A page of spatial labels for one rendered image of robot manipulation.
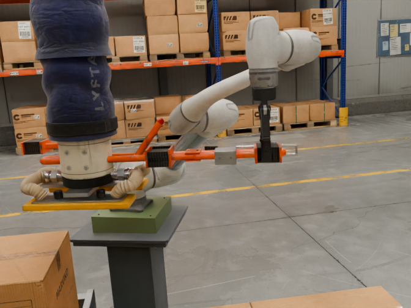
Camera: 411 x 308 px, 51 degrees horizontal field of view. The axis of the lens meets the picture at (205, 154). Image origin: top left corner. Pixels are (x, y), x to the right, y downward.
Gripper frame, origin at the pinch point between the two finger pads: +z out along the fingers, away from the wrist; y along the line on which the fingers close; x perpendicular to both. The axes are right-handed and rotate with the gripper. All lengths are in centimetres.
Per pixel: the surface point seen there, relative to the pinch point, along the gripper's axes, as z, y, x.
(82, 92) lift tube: -22, 10, -55
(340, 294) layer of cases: 73, -36, 32
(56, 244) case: 32, -1, -76
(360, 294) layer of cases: 73, -36, 40
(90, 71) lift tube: -28, 9, -52
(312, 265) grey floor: 127, -168, 38
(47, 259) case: 32, 10, -74
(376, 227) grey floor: 127, -241, 106
